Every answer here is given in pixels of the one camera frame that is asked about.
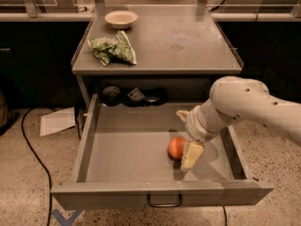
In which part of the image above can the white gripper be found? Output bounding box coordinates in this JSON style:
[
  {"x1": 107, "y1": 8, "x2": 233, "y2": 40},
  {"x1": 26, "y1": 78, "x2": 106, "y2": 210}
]
[{"x1": 176, "y1": 105, "x2": 216, "y2": 171}]

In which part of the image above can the orange fruit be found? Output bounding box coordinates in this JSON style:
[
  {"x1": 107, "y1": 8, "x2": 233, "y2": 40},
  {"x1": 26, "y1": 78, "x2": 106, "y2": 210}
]
[{"x1": 168, "y1": 137, "x2": 186, "y2": 160}]

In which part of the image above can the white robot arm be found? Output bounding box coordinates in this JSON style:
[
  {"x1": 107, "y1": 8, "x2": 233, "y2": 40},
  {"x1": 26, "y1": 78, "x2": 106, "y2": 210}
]
[{"x1": 176, "y1": 76, "x2": 301, "y2": 171}]

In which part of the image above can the grey open drawer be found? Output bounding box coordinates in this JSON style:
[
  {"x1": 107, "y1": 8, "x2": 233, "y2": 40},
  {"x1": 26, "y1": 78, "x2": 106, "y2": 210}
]
[{"x1": 52, "y1": 97, "x2": 273, "y2": 210}]

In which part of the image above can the grey cabinet counter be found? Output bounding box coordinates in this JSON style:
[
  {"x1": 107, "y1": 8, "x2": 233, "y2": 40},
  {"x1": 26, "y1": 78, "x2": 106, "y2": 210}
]
[{"x1": 72, "y1": 5, "x2": 243, "y2": 102}]

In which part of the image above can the green chip bag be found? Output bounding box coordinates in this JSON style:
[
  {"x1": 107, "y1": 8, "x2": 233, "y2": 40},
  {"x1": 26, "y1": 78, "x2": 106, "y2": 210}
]
[{"x1": 87, "y1": 30, "x2": 137, "y2": 67}]

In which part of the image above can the white paper bowl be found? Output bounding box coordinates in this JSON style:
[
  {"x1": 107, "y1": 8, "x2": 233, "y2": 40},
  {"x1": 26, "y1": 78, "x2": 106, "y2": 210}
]
[{"x1": 104, "y1": 10, "x2": 137, "y2": 29}]

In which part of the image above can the white paper sheet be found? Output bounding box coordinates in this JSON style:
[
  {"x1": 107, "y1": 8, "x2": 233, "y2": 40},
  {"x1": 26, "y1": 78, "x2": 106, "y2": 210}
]
[{"x1": 40, "y1": 107, "x2": 75, "y2": 137}]

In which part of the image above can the blue floor tape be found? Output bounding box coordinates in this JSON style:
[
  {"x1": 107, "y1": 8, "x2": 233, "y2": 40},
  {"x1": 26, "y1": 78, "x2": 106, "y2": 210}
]
[{"x1": 52, "y1": 208, "x2": 85, "y2": 226}]

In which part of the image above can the black drawer handle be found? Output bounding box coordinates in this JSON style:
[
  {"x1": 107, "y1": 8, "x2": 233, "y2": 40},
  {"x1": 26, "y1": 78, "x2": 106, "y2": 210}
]
[{"x1": 147, "y1": 194, "x2": 182, "y2": 208}]

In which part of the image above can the black cable bundle with tag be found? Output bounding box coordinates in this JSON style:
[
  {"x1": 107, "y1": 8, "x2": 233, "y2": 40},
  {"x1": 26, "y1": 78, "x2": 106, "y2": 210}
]
[{"x1": 99, "y1": 86, "x2": 169, "y2": 108}]

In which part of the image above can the black floor cable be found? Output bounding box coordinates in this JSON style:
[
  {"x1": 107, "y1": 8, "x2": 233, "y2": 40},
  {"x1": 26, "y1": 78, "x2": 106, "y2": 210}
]
[{"x1": 21, "y1": 107, "x2": 53, "y2": 226}]

